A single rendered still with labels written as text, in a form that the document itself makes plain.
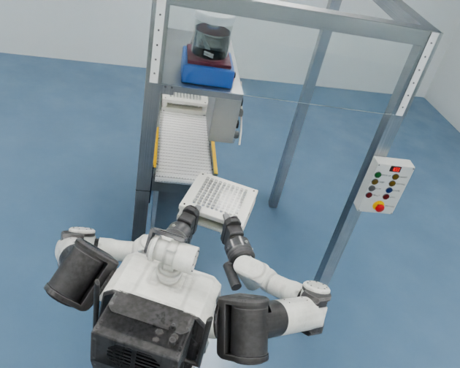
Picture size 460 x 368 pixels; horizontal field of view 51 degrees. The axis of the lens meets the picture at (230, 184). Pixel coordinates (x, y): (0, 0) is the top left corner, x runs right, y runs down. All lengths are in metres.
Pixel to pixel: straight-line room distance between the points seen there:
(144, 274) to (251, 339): 0.30
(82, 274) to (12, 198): 2.28
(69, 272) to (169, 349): 0.32
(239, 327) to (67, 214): 2.30
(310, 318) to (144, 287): 0.44
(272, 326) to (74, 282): 0.49
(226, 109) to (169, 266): 0.93
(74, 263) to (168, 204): 1.20
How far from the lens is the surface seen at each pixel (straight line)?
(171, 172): 2.14
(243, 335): 1.17
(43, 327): 2.73
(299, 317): 1.27
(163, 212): 2.41
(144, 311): 1.13
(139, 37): 5.26
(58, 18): 5.26
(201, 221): 1.75
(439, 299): 3.51
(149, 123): 1.89
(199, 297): 1.17
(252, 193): 1.87
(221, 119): 1.95
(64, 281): 1.23
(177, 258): 1.11
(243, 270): 1.51
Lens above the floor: 2.18
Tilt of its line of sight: 36 degrees down
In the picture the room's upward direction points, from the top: 13 degrees clockwise
